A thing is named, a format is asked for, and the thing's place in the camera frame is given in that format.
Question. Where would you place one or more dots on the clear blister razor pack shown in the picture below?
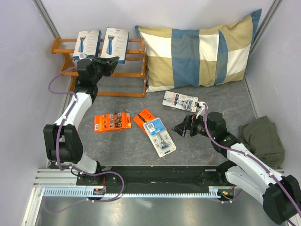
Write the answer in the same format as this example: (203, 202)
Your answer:
(159, 137)

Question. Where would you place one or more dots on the orange wooden two-tier shelf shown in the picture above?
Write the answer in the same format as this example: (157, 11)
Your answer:
(138, 58)

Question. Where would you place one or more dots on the orange razor cartridge pack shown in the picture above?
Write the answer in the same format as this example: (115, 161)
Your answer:
(112, 122)

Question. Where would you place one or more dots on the blue beige checkered pillow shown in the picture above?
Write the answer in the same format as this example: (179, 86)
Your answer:
(204, 57)

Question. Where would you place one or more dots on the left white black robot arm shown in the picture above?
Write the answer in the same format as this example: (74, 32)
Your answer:
(62, 141)

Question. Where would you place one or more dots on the white box blue razor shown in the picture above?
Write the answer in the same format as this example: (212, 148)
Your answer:
(115, 44)
(88, 42)

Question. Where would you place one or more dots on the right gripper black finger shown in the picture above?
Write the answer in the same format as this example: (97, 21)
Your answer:
(181, 130)
(185, 122)

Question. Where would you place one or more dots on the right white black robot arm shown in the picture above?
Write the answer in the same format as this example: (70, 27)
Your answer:
(280, 196)

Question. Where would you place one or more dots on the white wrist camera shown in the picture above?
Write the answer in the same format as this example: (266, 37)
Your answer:
(200, 105)
(82, 56)

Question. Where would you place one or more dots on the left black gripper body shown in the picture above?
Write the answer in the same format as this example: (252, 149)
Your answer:
(100, 68)

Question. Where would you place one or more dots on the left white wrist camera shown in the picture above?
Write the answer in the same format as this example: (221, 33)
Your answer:
(82, 56)

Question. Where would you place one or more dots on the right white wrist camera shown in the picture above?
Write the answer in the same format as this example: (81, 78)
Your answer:
(200, 105)

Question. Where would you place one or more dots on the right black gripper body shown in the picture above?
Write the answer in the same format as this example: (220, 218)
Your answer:
(198, 126)

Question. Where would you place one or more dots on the olive green cloth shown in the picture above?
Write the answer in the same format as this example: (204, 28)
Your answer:
(261, 138)

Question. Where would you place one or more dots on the Gillette razor blister pack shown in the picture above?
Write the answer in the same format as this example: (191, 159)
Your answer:
(180, 101)

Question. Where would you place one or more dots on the orange black razor pack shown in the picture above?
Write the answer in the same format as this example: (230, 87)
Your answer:
(143, 117)

